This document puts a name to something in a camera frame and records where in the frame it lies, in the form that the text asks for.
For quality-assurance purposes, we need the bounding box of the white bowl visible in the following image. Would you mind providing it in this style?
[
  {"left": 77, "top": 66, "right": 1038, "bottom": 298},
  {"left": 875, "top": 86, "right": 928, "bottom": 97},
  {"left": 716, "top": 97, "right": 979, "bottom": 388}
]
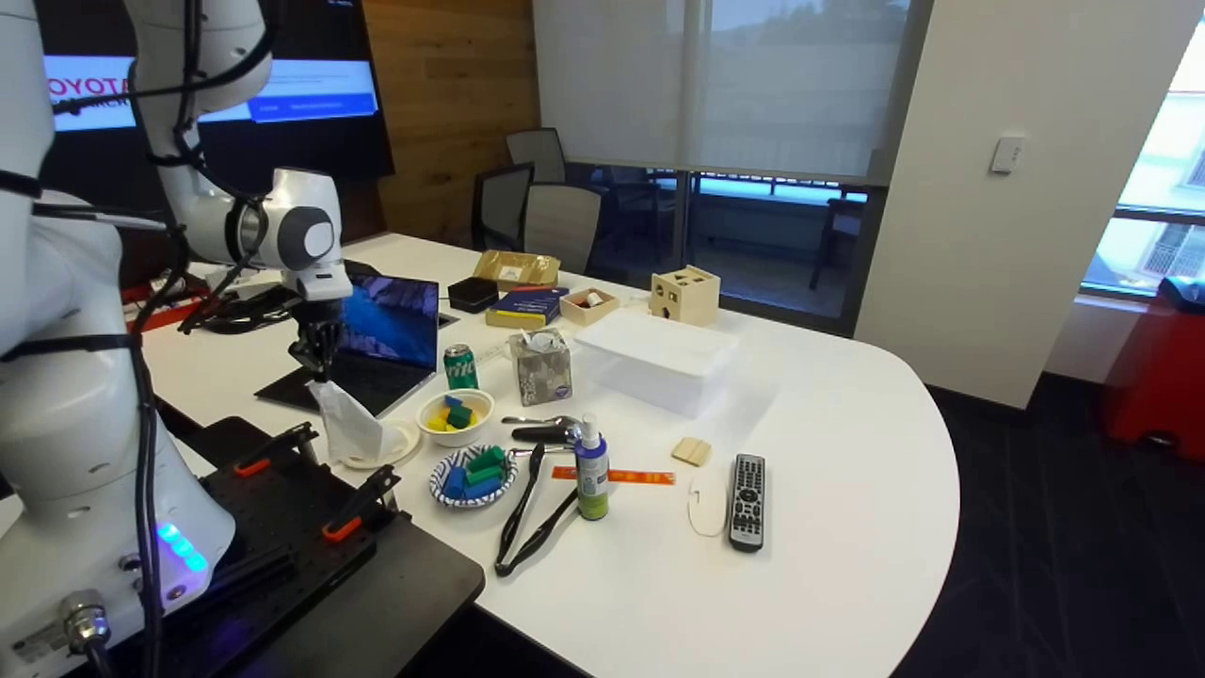
[{"left": 416, "top": 388, "right": 502, "bottom": 451}]

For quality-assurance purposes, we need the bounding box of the wall TV monitor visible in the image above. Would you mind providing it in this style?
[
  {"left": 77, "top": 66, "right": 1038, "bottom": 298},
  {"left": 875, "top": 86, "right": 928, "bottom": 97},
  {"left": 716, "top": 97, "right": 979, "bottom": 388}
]
[{"left": 34, "top": 0, "right": 398, "bottom": 194}]

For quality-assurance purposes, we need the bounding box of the white roller blind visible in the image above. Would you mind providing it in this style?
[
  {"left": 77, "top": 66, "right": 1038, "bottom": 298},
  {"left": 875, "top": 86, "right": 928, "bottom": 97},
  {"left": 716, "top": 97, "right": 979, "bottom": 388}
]
[{"left": 532, "top": 0, "right": 937, "bottom": 194}]

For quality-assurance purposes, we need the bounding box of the small black box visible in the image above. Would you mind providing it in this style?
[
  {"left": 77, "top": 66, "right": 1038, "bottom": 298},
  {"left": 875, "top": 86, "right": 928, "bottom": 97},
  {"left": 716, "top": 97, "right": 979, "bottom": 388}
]
[{"left": 445, "top": 275, "right": 505, "bottom": 317}]

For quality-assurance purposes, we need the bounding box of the green soda can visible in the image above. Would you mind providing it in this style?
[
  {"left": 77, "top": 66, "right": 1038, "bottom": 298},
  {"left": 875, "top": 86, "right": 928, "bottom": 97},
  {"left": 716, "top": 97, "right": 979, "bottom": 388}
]
[{"left": 440, "top": 338, "right": 482, "bottom": 391}]

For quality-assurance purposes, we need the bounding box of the small wooden tray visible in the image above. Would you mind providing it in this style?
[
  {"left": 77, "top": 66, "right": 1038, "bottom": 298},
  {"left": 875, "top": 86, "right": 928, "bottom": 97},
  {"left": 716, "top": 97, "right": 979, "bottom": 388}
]
[{"left": 558, "top": 282, "right": 625, "bottom": 332}]

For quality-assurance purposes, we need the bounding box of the grey remote control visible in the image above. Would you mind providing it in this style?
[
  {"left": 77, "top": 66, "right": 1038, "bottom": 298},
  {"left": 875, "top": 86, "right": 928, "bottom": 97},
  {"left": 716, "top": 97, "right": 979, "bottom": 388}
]
[{"left": 722, "top": 450, "right": 773, "bottom": 558}]

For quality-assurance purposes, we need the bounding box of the black cable bundle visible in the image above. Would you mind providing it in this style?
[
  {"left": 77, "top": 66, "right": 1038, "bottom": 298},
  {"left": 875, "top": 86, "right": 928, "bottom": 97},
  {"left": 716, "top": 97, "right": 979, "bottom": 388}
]
[{"left": 186, "top": 279, "right": 305, "bottom": 338}]

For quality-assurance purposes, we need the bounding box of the orange ruler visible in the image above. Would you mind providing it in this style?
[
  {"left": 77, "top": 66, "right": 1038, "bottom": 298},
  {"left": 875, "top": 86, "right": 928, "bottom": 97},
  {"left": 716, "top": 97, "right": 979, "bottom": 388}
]
[{"left": 550, "top": 464, "right": 679, "bottom": 491}]

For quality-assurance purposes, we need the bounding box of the blue book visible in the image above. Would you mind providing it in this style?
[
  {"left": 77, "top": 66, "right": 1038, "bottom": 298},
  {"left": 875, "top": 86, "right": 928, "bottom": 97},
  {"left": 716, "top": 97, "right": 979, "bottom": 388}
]
[{"left": 482, "top": 282, "right": 568, "bottom": 335}]

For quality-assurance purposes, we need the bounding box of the blue patterned paper plate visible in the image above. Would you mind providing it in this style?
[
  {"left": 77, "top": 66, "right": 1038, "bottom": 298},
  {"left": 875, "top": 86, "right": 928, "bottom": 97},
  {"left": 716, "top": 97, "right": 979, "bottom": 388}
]
[{"left": 431, "top": 442, "right": 520, "bottom": 515}]

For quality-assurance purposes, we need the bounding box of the black laptop blue screen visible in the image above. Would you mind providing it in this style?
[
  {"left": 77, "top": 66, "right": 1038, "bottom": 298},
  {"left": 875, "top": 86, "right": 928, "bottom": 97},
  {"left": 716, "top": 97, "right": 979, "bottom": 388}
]
[{"left": 254, "top": 275, "right": 445, "bottom": 423}]

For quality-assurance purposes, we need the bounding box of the black mounting plate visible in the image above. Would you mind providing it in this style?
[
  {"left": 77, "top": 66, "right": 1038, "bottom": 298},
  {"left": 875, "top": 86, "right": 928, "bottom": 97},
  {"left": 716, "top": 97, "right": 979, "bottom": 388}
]
[{"left": 107, "top": 410, "right": 491, "bottom": 678}]

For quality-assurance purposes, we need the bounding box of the black handled tool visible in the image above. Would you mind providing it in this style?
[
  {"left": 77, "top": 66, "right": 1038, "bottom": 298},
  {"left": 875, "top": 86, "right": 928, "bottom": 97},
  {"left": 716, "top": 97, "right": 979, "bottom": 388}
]
[{"left": 502, "top": 410, "right": 579, "bottom": 451}]

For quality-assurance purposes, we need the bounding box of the basket of items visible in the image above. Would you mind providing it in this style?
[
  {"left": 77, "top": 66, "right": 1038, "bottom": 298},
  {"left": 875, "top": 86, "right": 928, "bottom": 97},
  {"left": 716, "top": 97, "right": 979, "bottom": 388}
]
[{"left": 472, "top": 244, "right": 566, "bottom": 294}]

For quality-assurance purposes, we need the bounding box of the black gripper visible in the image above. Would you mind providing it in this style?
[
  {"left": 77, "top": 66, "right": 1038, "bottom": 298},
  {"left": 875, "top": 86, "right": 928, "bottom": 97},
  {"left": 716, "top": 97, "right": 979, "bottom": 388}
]
[{"left": 291, "top": 294, "right": 354, "bottom": 388}]

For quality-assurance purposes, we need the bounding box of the black clamp orange handle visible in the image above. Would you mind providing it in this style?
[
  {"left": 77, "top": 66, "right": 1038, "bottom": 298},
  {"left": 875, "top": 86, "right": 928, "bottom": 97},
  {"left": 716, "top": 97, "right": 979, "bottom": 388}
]
[
  {"left": 225, "top": 417, "right": 324, "bottom": 487},
  {"left": 318, "top": 464, "right": 406, "bottom": 550}
]

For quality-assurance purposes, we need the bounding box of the wooden shape sorter cube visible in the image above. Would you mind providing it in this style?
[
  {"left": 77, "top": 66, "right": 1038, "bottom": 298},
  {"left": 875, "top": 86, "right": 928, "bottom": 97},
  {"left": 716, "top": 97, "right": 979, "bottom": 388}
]
[{"left": 643, "top": 265, "right": 726, "bottom": 332}]

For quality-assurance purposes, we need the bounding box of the grey office chair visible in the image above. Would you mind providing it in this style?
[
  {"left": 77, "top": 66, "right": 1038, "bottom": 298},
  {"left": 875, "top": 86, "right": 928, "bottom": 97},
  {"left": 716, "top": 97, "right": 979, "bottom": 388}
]
[
  {"left": 505, "top": 123, "right": 574, "bottom": 190},
  {"left": 466, "top": 163, "right": 540, "bottom": 254},
  {"left": 520, "top": 181, "right": 606, "bottom": 279}
]

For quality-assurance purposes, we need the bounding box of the white tissue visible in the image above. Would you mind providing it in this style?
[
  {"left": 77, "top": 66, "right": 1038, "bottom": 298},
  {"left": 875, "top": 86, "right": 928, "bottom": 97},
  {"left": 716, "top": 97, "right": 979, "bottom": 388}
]
[{"left": 305, "top": 373, "right": 391, "bottom": 472}]

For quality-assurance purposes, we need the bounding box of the white light switch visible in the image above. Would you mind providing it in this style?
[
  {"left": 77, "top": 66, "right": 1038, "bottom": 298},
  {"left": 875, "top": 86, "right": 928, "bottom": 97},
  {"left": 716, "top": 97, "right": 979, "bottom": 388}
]
[{"left": 986, "top": 128, "right": 1032, "bottom": 181}]

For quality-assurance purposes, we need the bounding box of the red furniture piece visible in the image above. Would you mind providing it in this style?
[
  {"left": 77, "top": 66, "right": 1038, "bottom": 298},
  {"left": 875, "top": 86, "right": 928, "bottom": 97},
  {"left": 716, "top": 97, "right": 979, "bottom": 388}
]
[{"left": 1099, "top": 298, "right": 1205, "bottom": 472}]

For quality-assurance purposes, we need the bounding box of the white box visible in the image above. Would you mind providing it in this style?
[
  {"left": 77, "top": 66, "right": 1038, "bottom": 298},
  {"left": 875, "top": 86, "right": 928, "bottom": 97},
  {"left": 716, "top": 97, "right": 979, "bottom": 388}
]
[{"left": 574, "top": 307, "right": 746, "bottom": 423}]

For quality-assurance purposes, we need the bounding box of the small wooden square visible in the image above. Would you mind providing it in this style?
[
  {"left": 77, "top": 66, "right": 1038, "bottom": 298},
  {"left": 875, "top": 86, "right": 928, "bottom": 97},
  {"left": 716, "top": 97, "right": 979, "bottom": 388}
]
[{"left": 667, "top": 435, "right": 716, "bottom": 472}]

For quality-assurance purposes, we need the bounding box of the black strap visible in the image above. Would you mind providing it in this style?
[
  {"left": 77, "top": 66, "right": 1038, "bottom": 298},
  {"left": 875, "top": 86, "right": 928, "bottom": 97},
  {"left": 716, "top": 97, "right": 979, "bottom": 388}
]
[{"left": 491, "top": 437, "right": 585, "bottom": 580}]

